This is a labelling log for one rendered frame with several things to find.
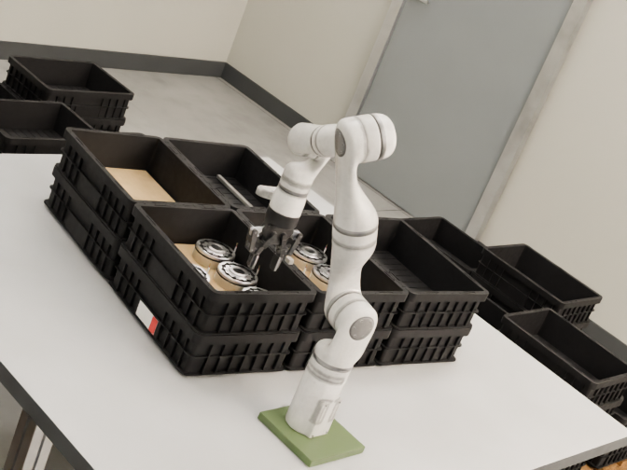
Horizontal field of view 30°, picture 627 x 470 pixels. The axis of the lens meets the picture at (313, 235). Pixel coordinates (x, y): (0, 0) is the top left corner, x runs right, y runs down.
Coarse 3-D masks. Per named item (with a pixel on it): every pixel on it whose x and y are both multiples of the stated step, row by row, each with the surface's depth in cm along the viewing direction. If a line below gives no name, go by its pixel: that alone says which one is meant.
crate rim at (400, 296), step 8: (304, 216) 310; (312, 216) 312; (320, 216) 314; (328, 224) 312; (376, 264) 298; (384, 272) 295; (392, 280) 293; (400, 288) 290; (320, 296) 271; (368, 296) 280; (376, 296) 282; (384, 296) 284; (392, 296) 285; (400, 296) 287
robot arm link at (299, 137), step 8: (296, 128) 253; (304, 128) 250; (312, 128) 248; (288, 136) 254; (296, 136) 252; (304, 136) 249; (288, 144) 254; (296, 144) 252; (304, 144) 249; (296, 152) 252; (304, 152) 250; (312, 152) 248
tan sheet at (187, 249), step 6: (180, 246) 289; (186, 246) 290; (192, 246) 291; (186, 252) 287; (192, 258) 285; (198, 264) 284; (210, 270) 283; (210, 276) 280; (210, 282) 278; (216, 288) 276; (222, 288) 277
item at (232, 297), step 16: (160, 208) 281; (176, 208) 284; (192, 208) 287; (208, 208) 291; (224, 208) 294; (144, 224) 272; (160, 240) 267; (176, 256) 262; (192, 272) 257; (208, 288) 252
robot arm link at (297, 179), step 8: (312, 160) 258; (320, 160) 255; (288, 168) 256; (296, 168) 256; (304, 168) 257; (312, 168) 256; (320, 168) 256; (288, 176) 256; (296, 176) 255; (304, 176) 256; (312, 176) 256; (280, 184) 258; (288, 184) 256; (296, 184) 256; (304, 184) 256; (312, 184) 259; (288, 192) 257; (296, 192) 257; (304, 192) 258
